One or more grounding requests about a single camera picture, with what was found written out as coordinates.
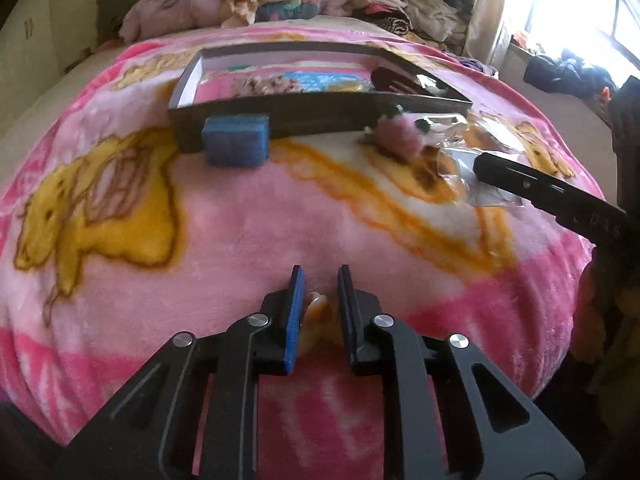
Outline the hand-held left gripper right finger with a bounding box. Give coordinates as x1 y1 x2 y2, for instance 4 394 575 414
336 264 587 480

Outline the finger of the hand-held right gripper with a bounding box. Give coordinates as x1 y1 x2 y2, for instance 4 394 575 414
472 152 629 242

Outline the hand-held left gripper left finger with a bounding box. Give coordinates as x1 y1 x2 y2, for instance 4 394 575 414
65 264 307 480

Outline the white hair claw clip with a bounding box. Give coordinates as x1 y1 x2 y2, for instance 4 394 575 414
299 290 346 351

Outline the clear plastic bag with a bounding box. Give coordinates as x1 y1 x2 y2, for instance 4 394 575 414
437 147 525 209

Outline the shallow cardboard box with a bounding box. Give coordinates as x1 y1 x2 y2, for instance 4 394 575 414
167 41 474 155

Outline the floral fabric scrunchie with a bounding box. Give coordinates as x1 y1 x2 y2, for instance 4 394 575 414
235 73 296 96

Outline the pink printed blanket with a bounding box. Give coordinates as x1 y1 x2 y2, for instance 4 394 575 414
0 20 608 447

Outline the small clear earring bag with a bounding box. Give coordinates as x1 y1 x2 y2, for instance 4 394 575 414
430 114 501 151

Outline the dark jacket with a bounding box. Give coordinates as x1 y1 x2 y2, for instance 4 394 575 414
523 48 619 101

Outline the yellowish brown cloth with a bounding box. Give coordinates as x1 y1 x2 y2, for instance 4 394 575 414
572 255 640 441

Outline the pink plush hair clip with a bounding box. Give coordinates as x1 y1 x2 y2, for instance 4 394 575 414
367 104 436 159

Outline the window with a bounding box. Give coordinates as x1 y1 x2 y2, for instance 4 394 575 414
505 0 640 82

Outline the small blue box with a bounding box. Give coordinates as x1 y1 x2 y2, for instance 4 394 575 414
202 113 271 167

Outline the cream curtain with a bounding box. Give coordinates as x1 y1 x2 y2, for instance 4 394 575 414
465 0 521 69

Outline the pile of clothes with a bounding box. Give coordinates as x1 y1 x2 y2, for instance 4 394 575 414
347 0 474 54
95 0 361 47

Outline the blue booklet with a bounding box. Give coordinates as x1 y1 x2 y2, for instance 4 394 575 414
292 72 366 94

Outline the small pink pillow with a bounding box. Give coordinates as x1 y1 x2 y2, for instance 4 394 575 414
300 0 356 17

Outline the large pink pillow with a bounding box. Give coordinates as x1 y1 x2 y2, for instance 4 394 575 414
120 0 227 44

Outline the bed with beige sheet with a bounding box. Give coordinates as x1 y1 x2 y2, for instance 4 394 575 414
55 10 451 78

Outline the cream wardrobe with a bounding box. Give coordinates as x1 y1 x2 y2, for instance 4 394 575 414
0 0 101 92

